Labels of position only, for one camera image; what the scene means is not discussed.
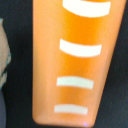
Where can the orange toy cracker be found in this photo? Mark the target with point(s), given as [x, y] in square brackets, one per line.
[73, 43]

